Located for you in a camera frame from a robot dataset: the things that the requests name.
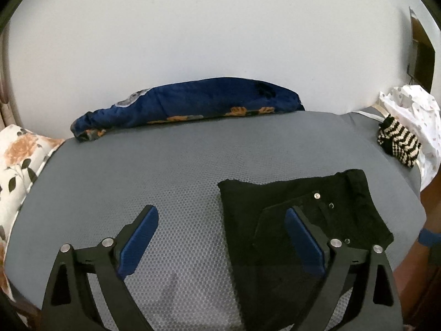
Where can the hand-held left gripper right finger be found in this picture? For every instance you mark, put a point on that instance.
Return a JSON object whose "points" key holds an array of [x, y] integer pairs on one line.
{"points": [[305, 241]]}

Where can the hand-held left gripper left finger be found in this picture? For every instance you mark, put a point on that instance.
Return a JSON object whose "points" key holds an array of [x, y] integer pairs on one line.
{"points": [[137, 241]]}

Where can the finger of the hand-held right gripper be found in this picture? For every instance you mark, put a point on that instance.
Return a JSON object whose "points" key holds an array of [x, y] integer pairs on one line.
{"points": [[430, 238]]}

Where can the black pants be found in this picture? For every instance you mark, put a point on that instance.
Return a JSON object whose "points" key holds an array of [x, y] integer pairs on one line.
{"points": [[361, 213]]}

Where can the grey mesh mattress pad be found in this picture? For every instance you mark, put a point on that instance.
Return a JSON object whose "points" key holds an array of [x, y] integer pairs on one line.
{"points": [[137, 165]]}

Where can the black and cream striped knit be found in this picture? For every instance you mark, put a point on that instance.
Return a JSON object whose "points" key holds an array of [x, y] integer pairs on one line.
{"points": [[399, 141]]}

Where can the white dotted cloth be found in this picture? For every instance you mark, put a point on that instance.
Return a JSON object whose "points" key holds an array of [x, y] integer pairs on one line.
{"points": [[420, 110]]}

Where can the white floral pillow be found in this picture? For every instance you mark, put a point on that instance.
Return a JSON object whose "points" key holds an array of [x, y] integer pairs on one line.
{"points": [[20, 165]]}

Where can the dark blue floral pillow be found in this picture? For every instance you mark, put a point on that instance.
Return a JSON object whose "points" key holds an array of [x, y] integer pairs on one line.
{"points": [[206, 100]]}

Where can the beige wooden moulding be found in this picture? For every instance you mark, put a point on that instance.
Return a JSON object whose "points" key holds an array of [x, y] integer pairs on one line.
{"points": [[4, 86]]}

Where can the brown wooden bed frame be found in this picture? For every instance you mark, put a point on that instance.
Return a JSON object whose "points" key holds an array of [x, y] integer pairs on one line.
{"points": [[423, 303]]}

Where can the dark wall picture frame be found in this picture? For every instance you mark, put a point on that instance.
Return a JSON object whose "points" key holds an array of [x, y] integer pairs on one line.
{"points": [[423, 55]]}

